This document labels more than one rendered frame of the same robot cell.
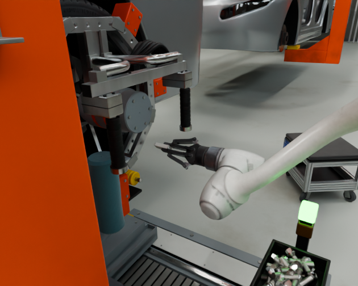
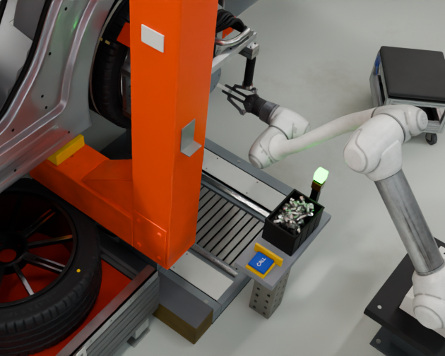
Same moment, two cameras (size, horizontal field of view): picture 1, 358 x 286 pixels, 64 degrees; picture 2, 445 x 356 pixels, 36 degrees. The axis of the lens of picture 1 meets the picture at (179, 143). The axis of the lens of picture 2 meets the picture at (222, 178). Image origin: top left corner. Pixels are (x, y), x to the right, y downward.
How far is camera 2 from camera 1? 1.80 m
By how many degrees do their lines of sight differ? 24
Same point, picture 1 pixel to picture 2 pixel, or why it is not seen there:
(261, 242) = (310, 177)
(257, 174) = (292, 145)
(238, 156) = (287, 119)
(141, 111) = (213, 79)
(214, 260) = (256, 190)
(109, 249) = not seen: hidden behind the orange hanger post
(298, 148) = (322, 133)
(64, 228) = (191, 185)
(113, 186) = not seen: hidden behind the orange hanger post
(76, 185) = (198, 171)
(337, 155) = (422, 95)
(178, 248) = (223, 173)
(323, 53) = not seen: outside the picture
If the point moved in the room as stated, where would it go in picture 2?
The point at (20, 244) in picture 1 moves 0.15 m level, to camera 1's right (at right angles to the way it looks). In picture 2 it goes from (181, 191) to (229, 196)
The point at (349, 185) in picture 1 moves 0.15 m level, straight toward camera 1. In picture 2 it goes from (430, 127) to (417, 142)
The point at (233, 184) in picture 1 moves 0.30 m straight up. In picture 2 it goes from (275, 147) to (287, 87)
